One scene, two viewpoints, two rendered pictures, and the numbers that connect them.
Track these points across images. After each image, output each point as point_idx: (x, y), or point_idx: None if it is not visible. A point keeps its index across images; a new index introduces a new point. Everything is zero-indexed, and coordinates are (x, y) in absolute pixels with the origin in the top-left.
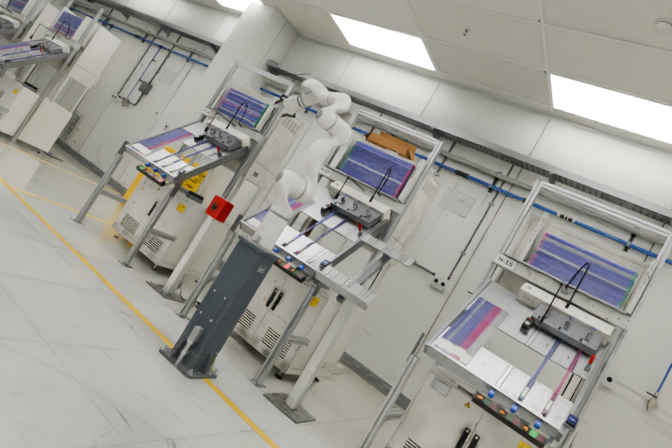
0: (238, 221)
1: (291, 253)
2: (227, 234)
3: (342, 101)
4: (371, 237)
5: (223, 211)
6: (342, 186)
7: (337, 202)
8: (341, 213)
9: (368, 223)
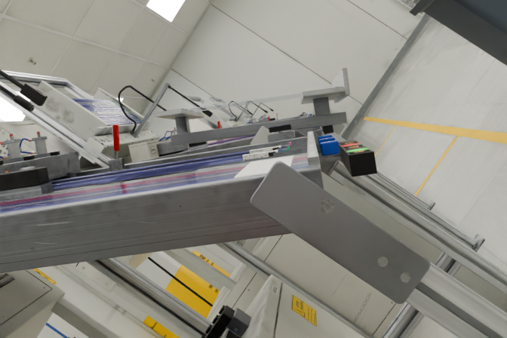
0: (301, 215)
1: (310, 135)
2: (417, 259)
3: None
4: (164, 111)
5: None
6: (4, 72)
7: None
8: None
9: (77, 154)
